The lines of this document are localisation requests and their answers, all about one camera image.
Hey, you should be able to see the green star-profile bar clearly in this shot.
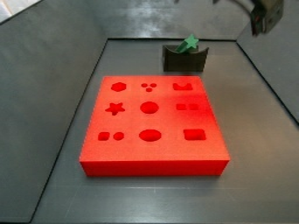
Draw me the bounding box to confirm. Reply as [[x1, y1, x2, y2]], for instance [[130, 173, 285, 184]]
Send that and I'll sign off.
[[174, 34, 198, 53]]

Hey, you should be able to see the black curved fixture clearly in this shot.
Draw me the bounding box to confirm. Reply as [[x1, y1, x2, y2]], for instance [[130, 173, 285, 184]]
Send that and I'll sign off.
[[162, 45, 209, 72]]

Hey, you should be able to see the red shape-hole block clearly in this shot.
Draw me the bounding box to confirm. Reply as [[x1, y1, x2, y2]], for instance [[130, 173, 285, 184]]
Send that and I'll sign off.
[[78, 76, 229, 177]]

